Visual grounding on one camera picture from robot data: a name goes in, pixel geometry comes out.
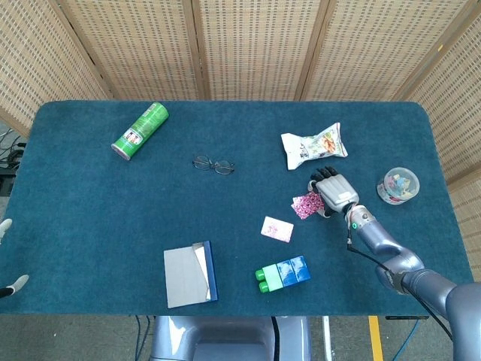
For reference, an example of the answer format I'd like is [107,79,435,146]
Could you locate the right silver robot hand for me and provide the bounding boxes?
[307,165,359,220]

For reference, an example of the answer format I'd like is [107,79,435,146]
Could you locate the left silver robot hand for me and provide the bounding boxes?
[0,218,30,300]

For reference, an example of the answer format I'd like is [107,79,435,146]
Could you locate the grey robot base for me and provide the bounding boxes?
[149,315,313,361]

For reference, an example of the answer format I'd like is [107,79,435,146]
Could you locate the white snack bag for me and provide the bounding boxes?
[280,122,349,171]

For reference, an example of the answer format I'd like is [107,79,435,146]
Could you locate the clear plastic jar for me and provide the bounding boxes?
[377,167,421,206]

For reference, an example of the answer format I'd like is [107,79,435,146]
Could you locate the blue toy building block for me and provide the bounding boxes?
[291,255,312,283]
[276,260,301,289]

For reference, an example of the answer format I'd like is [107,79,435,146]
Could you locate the green toy building block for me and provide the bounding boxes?
[255,265,286,294]

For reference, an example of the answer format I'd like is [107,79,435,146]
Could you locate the blue felt table cover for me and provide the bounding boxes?
[0,99,475,317]

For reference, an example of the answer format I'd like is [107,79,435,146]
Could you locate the black thin-rimmed eyeglasses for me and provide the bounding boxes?
[192,154,236,177]

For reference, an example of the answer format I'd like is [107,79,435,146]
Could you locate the woven bamboo folding screen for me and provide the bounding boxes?
[0,0,481,283]

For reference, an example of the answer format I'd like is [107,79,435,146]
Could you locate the open blue cardboard box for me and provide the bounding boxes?
[163,240,219,309]

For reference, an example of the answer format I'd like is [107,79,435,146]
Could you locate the green cylindrical chip can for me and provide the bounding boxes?
[110,102,170,162]

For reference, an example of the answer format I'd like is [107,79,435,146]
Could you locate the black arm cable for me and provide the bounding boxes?
[346,225,454,341]

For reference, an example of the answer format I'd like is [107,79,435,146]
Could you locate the black floor cable bundle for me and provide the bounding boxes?
[0,127,28,197]

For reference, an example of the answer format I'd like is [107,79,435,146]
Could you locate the blue floor cable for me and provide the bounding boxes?
[133,315,156,361]
[404,318,419,361]

